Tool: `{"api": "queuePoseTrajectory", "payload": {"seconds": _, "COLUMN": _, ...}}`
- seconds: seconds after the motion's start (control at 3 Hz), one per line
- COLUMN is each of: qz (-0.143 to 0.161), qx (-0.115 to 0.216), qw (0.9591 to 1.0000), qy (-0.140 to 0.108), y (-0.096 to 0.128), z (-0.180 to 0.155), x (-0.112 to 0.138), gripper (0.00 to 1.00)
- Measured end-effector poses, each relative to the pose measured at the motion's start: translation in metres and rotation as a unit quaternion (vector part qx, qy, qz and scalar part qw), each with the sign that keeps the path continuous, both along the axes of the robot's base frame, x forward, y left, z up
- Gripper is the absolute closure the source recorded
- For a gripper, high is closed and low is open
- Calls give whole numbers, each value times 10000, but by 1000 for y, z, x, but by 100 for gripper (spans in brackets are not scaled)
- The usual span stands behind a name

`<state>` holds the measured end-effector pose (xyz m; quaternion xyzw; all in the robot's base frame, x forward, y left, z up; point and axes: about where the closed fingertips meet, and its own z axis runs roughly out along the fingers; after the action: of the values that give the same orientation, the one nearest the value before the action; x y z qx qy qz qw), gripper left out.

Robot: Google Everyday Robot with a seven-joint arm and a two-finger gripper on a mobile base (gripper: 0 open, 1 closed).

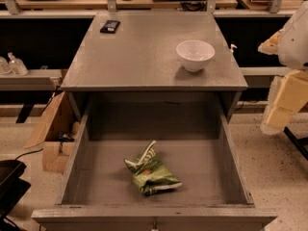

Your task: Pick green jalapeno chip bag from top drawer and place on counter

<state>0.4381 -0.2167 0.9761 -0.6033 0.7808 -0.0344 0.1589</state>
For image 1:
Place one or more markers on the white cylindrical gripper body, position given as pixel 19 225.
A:
pixel 295 43

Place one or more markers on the green jalapeno chip bag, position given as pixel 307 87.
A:
pixel 149 174

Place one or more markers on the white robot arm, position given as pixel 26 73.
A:
pixel 290 43

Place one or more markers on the white pump dispenser top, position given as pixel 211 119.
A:
pixel 233 47

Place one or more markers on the open grey top drawer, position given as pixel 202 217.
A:
pixel 191 136

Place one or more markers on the grey cabinet with counter top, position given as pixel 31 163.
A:
pixel 141 55

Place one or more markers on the black metal stand leg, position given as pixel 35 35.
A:
pixel 300 144

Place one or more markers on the white ceramic bowl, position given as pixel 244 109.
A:
pixel 194 54

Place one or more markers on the small black snack packet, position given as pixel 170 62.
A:
pixel 110 26

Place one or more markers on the open cardboard box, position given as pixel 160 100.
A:
pixel 55 133

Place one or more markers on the clear sanitizer pump bottle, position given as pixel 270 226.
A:
pixel 16 65

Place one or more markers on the clear plastic bottle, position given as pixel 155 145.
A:
pixel 4 66

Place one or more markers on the black bin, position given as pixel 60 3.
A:
pixel 12 187

